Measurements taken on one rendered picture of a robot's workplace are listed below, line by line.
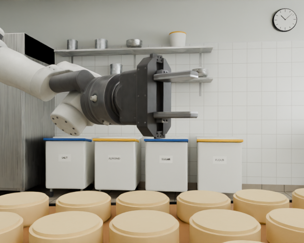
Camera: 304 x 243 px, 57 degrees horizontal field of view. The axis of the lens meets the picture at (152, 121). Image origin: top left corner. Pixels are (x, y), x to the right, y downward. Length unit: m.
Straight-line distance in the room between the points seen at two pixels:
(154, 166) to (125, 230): 3.29
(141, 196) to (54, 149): 3.53
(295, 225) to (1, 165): 3.73
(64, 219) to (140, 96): 0.24
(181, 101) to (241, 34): 1.26
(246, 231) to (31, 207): 0.18
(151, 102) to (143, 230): 0.25
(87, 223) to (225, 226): 0.09
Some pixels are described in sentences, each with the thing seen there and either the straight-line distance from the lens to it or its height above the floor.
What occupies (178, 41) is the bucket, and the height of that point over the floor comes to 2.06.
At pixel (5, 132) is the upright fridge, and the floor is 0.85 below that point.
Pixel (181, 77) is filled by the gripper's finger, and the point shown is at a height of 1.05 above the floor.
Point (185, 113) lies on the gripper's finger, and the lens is 0.38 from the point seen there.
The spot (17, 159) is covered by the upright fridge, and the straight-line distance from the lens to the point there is 3.74.
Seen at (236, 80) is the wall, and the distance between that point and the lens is 4.19.
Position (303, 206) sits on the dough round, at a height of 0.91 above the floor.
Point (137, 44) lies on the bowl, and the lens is 4.01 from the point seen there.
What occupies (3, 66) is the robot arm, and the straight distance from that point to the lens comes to 0.63.
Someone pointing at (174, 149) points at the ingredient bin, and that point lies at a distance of 3.43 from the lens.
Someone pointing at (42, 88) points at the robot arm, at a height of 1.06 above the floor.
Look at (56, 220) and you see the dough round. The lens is 0.22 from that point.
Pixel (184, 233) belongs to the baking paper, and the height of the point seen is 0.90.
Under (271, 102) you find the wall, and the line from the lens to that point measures 4.27.
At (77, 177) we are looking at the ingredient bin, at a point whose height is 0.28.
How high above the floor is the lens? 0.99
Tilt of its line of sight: level
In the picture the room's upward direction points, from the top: straight up
